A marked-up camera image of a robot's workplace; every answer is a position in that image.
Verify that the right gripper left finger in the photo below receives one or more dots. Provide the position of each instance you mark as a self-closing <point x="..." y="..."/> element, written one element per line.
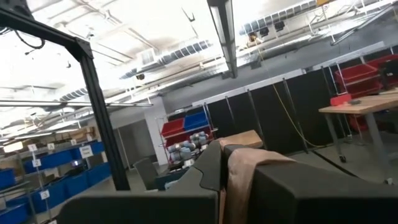
<point x="140" y="208"/>

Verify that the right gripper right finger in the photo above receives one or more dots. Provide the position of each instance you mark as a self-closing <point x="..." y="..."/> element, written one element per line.
<point x="326" y="202"/>

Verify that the brown paper bag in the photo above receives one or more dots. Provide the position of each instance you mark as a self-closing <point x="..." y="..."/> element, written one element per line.
<point x="239" y="180"/>

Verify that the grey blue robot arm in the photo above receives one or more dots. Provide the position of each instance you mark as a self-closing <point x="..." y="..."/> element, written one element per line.
<point x="183" y="152"/>

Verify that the red and blue bin shelf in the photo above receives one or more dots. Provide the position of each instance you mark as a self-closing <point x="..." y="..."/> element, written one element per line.
<point x="174" y="127"/>

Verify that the cardboard boxes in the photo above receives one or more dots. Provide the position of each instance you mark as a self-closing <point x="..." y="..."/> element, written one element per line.
<point x="77" y="134"/>

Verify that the blue bin shelving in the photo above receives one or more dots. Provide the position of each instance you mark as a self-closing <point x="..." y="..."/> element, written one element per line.
<point x="56" y="158"/>

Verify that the small wooden background table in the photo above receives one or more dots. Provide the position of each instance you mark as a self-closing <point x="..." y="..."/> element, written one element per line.
<point x="245" y="138"/>

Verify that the small red bin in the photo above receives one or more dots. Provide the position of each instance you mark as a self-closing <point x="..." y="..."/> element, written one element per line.
<point x="340" y="99"/>

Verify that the wooden workbench on casters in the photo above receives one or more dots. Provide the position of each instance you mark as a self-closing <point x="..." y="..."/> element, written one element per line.
<point x="367" y="104"/>

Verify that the black aluminium table frame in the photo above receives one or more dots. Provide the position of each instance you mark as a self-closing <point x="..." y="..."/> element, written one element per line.
<point x="99" y="124"/>

